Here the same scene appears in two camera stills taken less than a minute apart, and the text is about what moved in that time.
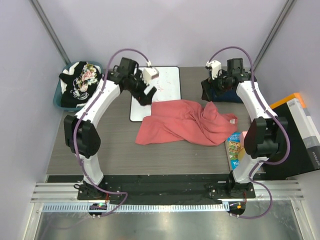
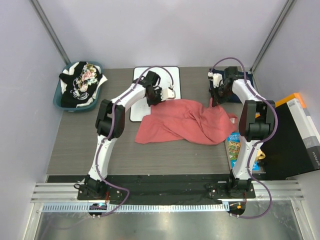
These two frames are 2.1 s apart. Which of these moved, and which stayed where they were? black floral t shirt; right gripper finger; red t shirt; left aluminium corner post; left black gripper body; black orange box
Moved: right gripper finger; left black gripper body
Stayed: left aluminium corner post; red t shirt; black orange box; black floral t shirt
